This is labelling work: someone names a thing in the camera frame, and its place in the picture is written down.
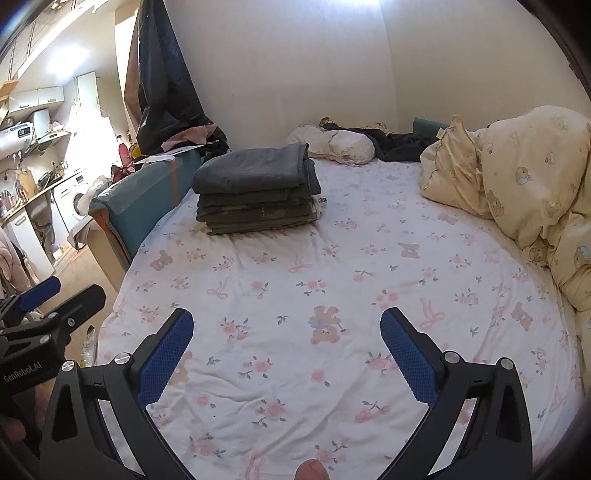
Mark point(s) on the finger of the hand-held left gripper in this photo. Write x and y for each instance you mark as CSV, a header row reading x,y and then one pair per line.
x,y
78,307
39,294

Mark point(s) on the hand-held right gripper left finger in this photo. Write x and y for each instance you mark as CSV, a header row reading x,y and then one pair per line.
x,y
166,355

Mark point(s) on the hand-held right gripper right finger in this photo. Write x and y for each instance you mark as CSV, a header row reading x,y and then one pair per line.
x,y
408,355

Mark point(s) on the grey pants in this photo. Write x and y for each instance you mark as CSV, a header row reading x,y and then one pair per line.
x,y
254,168

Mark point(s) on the camouflage pants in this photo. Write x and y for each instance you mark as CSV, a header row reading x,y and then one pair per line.
x,y
258,219

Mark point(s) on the olive green pants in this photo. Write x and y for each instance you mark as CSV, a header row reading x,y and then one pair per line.
x,y
254,199

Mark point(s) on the person's left hand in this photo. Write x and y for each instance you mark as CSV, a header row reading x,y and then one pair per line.
x,y
11,425

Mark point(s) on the person's right hand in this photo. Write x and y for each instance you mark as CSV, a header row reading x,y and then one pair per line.
x,y
310,471

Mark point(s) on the kitchen counter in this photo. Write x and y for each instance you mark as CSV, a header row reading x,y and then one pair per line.
x,y
27,198

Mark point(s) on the white washing machine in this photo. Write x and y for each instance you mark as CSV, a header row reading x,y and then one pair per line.
x,y
74,201

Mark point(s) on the teal bed headboard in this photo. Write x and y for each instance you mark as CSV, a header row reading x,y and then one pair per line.
x,y
138,203

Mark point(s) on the white floral bed sheet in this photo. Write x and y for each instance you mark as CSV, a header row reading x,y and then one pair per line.
x,y
295,258

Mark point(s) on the white water heater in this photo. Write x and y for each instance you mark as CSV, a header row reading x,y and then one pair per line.
x,y
23,131

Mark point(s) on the white paper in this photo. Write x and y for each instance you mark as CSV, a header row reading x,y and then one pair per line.
x,y
161,156

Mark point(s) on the small white cloth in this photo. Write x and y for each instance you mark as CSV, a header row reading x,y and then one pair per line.
x,y
319,205

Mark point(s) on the pink cloth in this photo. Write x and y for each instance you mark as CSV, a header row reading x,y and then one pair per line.
x,y
191,136

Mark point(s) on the yellow bear-print duvet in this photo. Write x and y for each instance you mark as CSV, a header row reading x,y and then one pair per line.
x,y
531,184

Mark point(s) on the dark clothing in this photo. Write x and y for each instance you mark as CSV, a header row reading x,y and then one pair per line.
x,y
397,145

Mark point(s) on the white floral pillow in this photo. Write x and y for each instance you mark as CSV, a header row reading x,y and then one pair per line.
x,y
341,143

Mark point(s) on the teal pillow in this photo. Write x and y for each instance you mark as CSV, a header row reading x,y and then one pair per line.
x,y
429,127

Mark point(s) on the dark hanging cover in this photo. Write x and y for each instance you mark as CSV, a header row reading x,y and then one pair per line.
x,y
161,83

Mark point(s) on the white wall cabinets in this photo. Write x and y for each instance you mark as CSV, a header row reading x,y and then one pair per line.
x,y
39,98

